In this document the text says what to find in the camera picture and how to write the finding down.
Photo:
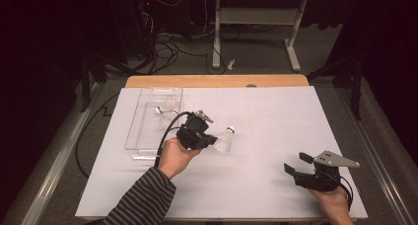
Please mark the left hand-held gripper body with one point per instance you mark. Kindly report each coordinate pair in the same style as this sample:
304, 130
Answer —
194, 134

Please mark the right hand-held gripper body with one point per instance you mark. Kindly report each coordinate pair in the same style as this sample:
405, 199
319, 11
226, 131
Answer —
318, 180

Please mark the clear plastic tray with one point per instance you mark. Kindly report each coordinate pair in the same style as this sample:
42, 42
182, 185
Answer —
144, 133

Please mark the person's right hand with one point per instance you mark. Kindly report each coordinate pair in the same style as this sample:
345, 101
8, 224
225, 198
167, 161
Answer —
333, 203

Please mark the person's left hand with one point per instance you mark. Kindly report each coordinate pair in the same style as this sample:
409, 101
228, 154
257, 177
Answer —
175, 157

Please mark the white paper sheet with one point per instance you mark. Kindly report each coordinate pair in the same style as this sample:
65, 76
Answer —
246, 185

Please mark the wooden table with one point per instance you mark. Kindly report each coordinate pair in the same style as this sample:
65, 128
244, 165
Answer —
213, 81

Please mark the small white floor object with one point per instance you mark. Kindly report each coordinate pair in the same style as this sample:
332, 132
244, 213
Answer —
231, 63

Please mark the black metal stand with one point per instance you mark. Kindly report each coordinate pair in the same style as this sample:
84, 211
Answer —
84, 87
356, 93

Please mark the dark equipment cabinet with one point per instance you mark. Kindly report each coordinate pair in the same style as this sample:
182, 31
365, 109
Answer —
131, 27

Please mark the metal floor rail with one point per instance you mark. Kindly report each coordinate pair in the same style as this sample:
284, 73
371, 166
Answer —
378, 172
55, 165

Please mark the white metal stand frame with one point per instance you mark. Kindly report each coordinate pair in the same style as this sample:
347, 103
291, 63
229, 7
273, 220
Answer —
256, 16

